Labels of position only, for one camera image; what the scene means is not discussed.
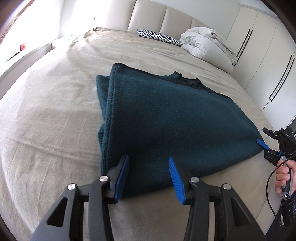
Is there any zebra print pillow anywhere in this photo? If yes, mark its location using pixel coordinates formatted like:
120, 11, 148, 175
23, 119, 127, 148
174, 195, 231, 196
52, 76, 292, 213
137, 29, 181, 47

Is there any white wardrobe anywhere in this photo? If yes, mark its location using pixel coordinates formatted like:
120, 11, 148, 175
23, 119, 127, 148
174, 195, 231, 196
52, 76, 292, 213
227, 6, 295, 130

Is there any beige padded window bench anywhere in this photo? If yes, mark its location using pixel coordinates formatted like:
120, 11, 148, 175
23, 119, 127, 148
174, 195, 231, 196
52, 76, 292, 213
1, 43, 52, 99

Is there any person right hand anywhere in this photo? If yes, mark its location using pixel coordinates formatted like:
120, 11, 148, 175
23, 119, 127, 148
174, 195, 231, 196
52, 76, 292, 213
275, 160, 296, 197

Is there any dark teal knit sweater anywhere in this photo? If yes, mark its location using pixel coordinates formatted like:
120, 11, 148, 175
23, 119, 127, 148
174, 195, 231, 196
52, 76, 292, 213
96, 63, 262, 198

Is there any white folded duvet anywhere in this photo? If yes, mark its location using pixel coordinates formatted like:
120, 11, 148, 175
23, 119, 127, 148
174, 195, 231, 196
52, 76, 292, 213
180, 27, 237, 74

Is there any beige bed sheet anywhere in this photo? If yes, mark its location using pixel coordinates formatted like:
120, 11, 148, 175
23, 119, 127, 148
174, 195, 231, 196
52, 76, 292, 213
1, 31, 274, 240

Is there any beige padded headboard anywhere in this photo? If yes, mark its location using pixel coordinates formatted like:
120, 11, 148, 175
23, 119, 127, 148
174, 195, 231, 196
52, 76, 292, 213
60, 1, 207, 39

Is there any black jacket sleeve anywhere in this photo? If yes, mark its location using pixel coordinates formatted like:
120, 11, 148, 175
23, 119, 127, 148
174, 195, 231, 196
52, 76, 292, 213
265, 193, 295, 240

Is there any black cable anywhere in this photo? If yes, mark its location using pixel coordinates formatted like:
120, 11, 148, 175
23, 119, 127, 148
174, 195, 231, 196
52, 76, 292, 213
265, 153, 296, 229

